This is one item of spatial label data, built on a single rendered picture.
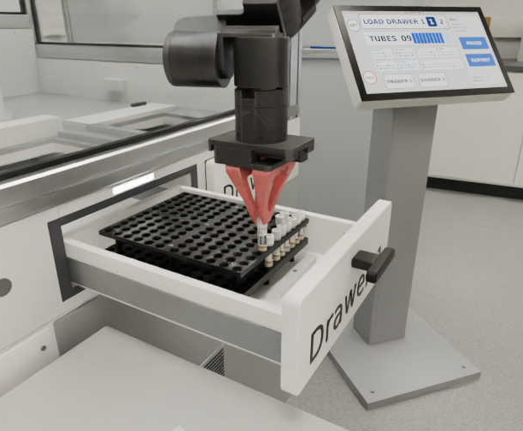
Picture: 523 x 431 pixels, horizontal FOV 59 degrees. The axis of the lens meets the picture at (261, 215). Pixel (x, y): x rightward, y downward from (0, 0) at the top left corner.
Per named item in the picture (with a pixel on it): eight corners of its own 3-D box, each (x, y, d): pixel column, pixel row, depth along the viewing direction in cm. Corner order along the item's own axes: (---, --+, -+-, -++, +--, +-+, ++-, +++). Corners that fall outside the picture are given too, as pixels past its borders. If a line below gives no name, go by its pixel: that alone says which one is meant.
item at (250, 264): (308, 222, 64) (308, 218, 64) (240, 278, 50) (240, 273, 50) (296, 220, 65) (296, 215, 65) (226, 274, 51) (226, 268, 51)
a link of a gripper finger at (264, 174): (245, 206, 59) (243, 133, 55) (296, 216, 56) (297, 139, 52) (214, 225, 53) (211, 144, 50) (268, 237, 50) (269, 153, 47)
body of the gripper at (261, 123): (237, 143, 56) (237, 80, 53) (315, 154, 51) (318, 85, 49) (206, 155, 51) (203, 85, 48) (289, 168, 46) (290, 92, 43)
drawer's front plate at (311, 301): (384, 270, 67) (392, 199, 63) (296, 399, 44) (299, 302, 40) (373, 267, 68) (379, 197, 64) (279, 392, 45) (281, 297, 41)
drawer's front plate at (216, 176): (288, 178, 107) (289, 131, 103) (215, 221, 84) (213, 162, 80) (281, 177, 108) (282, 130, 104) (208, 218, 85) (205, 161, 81)
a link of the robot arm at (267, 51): (282, 25, 43) (295, 25, 48) (213, 25, 45) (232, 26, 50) (281, 101, 46) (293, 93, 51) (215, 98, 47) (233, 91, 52)
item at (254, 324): (369, 262, 66) (373, 224, 64) (287, 370, 46) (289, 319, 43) (158, 210, 85) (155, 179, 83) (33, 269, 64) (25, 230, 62)
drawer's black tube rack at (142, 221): (307, 259, 67) (308, 218, 64) (241, 322, 53) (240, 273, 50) (186, 227, 77) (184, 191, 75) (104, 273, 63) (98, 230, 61)
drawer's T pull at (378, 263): (395, 257, 54) (396, 246, 53) (374, 286, 48) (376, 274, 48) (365, 250, 56) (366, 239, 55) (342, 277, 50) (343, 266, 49)
